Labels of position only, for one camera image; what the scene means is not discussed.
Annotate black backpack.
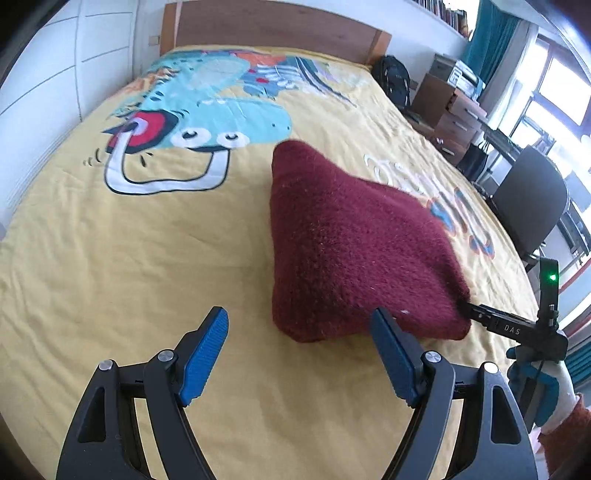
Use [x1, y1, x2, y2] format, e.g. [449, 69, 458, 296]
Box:
[370, 55, 413, 110]

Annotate teal curtain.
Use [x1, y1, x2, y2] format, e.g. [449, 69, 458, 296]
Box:
[564, 340, 591, 385]
[461, 0, 523, 85]

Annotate row of colourful books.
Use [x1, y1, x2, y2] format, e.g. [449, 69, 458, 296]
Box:
[410, 0, 475, 37]

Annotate dark desk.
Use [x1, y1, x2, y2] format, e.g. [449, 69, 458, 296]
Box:
[478, 115, 536, 164]

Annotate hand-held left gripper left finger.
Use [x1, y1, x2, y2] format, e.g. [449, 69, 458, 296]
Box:
[55, 306, 230, 480]

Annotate person's right forearm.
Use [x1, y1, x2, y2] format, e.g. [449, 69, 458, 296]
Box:
[536, 394, 591, 480]

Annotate person's right hand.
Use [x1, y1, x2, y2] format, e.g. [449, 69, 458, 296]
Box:
[505, 346, 583, 432]

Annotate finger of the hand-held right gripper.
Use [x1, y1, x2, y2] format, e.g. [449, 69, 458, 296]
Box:
[463, 302, 542, 341]

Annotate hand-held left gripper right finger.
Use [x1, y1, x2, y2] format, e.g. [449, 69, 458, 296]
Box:
[370, 308, 539, 480]

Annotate printed storage box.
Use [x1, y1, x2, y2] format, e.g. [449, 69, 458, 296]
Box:
[428, 53, 486, 99]

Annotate wooden drawer cabinet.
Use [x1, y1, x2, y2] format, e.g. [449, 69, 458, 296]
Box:
[410, 74, 489, 165]

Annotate yellow cartoon printed blanket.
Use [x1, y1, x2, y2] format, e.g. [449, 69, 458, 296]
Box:
[0, 44, 555, 480]

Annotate glass window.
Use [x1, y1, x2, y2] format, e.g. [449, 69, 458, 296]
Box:
[505, 25, 591, 155]

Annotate wooden headboard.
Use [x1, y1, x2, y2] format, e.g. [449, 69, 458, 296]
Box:
[161, 1, 392, 66]

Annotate black office chair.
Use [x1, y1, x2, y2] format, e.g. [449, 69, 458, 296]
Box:
[490, 145, 572, 274]

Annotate maroon knitted sweater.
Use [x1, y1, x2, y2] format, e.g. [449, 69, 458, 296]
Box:
[270, 140, 473, 344]

